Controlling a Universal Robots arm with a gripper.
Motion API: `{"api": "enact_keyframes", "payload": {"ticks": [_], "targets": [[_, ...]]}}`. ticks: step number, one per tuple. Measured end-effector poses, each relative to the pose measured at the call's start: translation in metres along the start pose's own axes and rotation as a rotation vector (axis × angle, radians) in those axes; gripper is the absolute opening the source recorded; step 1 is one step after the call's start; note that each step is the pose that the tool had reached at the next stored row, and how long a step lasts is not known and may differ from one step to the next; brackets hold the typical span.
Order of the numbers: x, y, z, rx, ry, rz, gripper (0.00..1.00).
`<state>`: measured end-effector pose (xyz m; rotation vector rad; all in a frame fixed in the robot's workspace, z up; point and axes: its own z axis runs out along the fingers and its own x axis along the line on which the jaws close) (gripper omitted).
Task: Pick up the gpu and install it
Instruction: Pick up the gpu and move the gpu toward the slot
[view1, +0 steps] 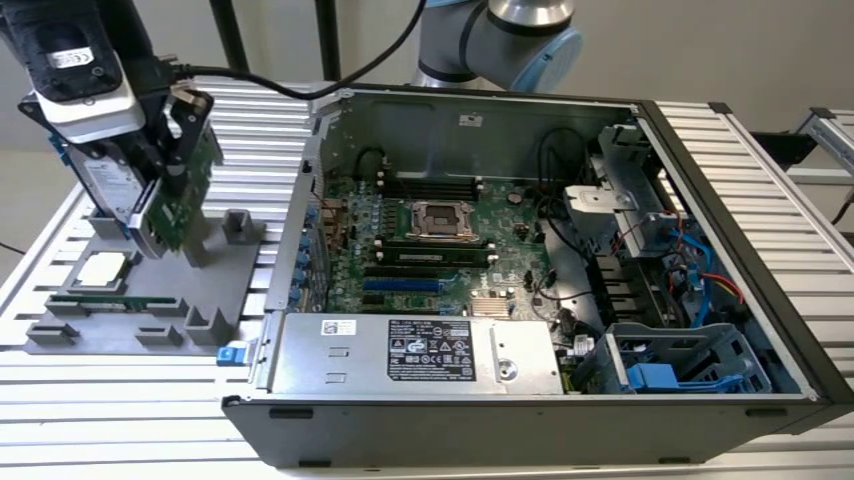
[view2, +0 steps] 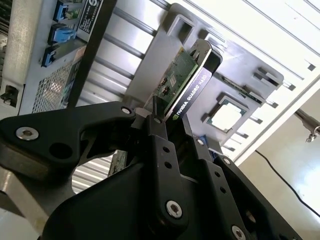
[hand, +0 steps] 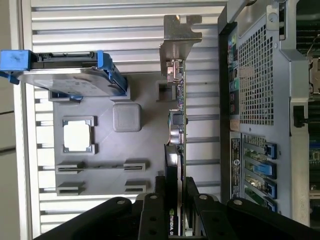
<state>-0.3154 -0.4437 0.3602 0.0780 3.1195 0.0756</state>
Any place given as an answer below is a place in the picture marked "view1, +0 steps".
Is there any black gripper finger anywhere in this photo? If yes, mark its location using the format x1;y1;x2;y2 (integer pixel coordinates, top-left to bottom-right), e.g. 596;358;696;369
158;85;217;201
17;94;168;201

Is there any green graphics card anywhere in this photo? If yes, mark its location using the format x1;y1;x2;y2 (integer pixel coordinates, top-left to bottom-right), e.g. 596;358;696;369
129;119;225;261

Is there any hard disk in blue carrier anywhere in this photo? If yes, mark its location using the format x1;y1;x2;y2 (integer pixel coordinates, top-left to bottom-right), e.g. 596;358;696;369
46;132;152;236

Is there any black stand pole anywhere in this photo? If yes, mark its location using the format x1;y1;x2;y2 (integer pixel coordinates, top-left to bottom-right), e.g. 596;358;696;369
312;0;342;84
209;0;253;81

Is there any silver CPU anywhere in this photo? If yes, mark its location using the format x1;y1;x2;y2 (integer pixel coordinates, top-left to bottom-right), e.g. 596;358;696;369
70;251;133;290

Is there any green RAM stick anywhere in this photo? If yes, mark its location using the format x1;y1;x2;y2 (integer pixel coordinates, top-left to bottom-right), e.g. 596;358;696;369
50;295;181;309
380;248;487;265

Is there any grey parts rack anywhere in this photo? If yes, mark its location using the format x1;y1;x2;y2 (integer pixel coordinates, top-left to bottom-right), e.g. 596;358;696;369
24;199;269;357

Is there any CPU socket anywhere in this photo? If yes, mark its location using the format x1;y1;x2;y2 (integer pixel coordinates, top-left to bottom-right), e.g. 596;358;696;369
396;197;485;246

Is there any blue case latch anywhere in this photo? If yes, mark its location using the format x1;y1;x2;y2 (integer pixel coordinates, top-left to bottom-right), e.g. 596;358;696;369
216;338;260;367

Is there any black expansion slot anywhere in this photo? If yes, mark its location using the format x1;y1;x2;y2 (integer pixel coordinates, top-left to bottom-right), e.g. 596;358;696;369
364;264;461;279

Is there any blue expansion slot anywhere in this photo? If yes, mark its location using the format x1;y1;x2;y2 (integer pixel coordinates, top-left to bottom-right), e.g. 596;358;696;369
362;277;447;297

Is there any green motherboard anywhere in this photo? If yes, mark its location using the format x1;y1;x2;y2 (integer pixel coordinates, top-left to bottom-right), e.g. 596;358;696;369
318;174;556;321

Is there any silver power supply unit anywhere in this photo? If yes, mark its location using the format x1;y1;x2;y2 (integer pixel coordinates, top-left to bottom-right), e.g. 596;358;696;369
265;312;568;397

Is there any silver chipset heatsink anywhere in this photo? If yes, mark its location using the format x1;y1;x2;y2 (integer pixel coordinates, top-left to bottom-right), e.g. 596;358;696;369
468;296;513;318

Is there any silver metal drive cage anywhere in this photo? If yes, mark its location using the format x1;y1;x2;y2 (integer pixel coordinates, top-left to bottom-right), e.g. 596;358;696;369
563;123;689;260

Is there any open grey PC case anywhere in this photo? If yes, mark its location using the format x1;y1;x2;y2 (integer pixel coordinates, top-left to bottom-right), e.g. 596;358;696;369
218;82;854;469

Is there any grey disk bay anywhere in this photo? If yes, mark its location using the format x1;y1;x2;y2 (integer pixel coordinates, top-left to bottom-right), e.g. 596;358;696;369
571;321;776;397

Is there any blue disk bay latch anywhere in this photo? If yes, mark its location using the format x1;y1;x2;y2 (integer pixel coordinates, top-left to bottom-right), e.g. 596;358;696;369
625;363;683;395

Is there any neighbouring metal slat table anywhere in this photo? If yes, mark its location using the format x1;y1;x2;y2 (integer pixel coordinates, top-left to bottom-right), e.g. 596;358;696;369
783;106;854;187

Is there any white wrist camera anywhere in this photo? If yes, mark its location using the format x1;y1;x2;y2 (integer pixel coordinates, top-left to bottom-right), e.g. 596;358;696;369
0;0;146;146

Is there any thick black camera cable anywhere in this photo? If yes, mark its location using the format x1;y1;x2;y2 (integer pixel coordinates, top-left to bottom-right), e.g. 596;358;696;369
156;0;428;101

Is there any short black wire loop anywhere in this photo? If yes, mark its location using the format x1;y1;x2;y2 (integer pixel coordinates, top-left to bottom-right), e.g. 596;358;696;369
354;146;389;177

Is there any long black wire loop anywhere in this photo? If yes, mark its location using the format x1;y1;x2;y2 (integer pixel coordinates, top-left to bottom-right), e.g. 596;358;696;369
536;127;589;197

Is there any blue wire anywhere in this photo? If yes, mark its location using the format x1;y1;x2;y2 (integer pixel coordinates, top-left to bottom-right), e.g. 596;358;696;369
665;227;719;329

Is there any red wire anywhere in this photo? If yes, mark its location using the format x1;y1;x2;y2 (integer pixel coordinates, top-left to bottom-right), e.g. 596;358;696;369
705;272;745;304

